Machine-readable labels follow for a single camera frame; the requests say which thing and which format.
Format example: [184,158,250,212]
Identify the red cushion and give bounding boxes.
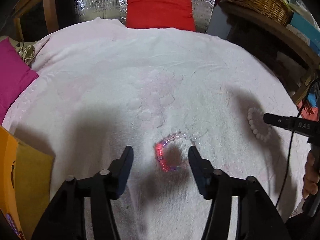
[126,0,196,31]

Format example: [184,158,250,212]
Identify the pink clear bead bracelet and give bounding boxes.
[154,130,203,173]

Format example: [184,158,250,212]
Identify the white bead bracelet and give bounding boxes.
[247,107,273,143]

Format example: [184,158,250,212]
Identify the magenta cushion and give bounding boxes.
[0,37,39,124]

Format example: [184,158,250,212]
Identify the wicker basket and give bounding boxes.
[227,0,293,26]

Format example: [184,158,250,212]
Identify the pink white bed cover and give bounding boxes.
[3,18,309,239]

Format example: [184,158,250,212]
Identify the orange cardboard box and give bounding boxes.
[1,127,53,239]

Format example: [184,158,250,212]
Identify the right hand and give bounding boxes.
[302,151,319,199]

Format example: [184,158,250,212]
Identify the wooden shelf unit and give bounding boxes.
[215,0,319,105]

